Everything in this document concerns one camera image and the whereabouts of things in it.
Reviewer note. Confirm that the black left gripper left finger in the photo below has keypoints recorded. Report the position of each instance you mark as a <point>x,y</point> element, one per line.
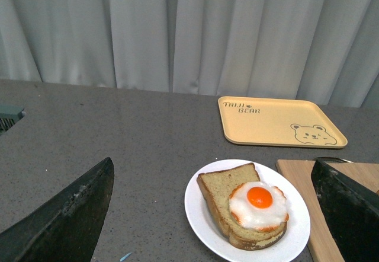
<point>68,226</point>

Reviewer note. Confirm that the bread slice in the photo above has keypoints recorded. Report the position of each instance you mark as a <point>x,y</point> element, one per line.
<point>216,187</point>

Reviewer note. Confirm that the fried egg toy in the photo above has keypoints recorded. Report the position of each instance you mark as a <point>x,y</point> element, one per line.
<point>259,206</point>

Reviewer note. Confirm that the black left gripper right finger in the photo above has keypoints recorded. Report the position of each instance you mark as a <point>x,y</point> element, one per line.
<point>350,211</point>

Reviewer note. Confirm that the blue paper scrap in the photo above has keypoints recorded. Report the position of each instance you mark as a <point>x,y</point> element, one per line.
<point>125,257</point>

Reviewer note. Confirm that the white round plate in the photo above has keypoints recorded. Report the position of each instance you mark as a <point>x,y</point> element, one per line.
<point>287,248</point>

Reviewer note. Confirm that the wooden cutting board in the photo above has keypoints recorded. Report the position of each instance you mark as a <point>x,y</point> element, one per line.
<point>298,172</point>

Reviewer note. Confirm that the yellow bear tray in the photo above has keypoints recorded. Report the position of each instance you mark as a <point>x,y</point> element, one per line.
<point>278,122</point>

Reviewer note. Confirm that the grey curtain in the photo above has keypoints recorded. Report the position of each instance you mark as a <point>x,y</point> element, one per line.
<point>324,51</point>

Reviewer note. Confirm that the grey green device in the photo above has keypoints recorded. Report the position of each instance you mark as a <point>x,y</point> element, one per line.
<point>9,116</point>

